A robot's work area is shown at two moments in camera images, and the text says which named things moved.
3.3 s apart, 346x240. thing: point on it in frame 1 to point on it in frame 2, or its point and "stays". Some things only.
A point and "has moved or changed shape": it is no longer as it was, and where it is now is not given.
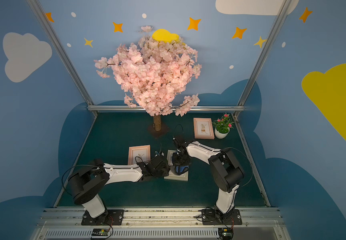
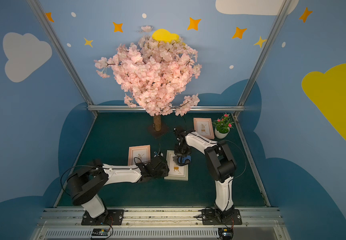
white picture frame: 183,177 stays
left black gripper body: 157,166 stays
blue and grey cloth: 179,170 has moved or changed shape
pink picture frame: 139,154 stays
